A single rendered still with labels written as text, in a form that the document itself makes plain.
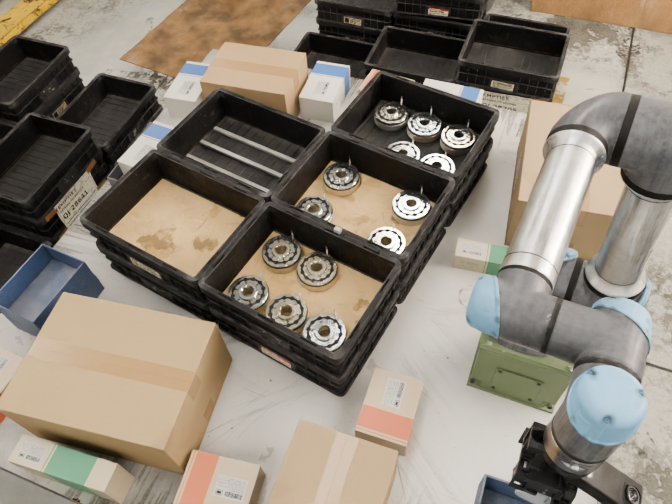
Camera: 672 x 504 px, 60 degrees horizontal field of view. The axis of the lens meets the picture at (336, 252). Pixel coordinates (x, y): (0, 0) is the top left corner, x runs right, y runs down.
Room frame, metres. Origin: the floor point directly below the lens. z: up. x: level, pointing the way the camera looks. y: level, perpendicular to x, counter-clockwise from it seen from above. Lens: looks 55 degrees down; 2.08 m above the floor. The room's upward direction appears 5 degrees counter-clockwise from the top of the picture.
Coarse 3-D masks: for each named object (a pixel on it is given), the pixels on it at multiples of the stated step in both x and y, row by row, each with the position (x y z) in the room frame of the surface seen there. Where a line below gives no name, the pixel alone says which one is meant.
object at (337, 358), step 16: (320, 224) 0.91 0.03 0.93; (240, 240) 0.88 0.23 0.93; (352, 240) 0.85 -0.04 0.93; (224, 256) 0.84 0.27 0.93; (384, 256) 0.79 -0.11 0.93; (208, 272) 0.79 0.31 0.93; (208, 288) 0.75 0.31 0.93; (384, 288) 0.70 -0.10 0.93; (224, 304) 0.71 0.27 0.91; (240, 304) 0.70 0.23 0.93; (256, 320) 0.66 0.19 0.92; (272, 320) 0.65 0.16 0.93; (368, 320) 0.63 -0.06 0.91; (288, 336) 0.61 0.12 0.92; (352, 336) 0.59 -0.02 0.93; (320, 352) 0.56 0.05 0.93
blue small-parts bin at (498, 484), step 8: (488, 480) 0.22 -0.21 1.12; (496, 480) 0.22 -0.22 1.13; (504, 480) 0.22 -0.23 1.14; (480, 488) 0.21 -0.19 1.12; (488, 488) 0.22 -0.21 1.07; (496, 488) 0.22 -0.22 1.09; (504, 488) 0.21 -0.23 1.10; (512, 488) 0.21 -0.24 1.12; (480, 496) 0.20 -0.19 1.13; (488, 496) 0.21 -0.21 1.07; (496, 496) 0.21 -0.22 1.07; (504, 496) 0.21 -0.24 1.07; (512, 496) 0.20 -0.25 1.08
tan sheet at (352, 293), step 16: (256, 256) 0.90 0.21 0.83; (240, 272) 0.85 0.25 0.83; (256, 272) 0.85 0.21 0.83; (272, 272) 0.84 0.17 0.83; (352, 272) 0.82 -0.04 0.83; (272, 288) 0.79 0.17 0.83; (288, 288) 0.79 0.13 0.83; (304, 288) 0.79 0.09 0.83; (336, 288) 0.78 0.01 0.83; (352, 288) 0.77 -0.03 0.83; (368, 288) 0.77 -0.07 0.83; (320, 304) 0.74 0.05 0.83; (336, 304) 0.73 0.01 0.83; (352, 304) 0.73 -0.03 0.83; (368, 304) 0.72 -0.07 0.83; (352, 320) 0.68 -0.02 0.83
